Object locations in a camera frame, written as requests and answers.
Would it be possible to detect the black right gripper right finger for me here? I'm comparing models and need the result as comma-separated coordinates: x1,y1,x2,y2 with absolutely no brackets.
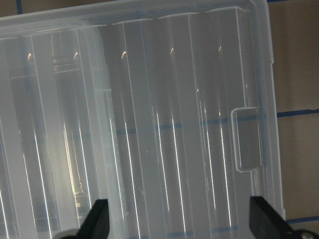
249,196,319,239

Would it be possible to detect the clear plastic storage box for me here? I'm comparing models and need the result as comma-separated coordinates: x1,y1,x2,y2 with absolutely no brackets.
0,26,128,239

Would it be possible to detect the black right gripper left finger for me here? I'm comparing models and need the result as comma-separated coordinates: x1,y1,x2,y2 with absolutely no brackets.
56,199,110,239

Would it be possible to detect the clear plastic box lid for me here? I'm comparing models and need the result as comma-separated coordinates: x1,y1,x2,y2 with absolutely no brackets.
0,0,285,239

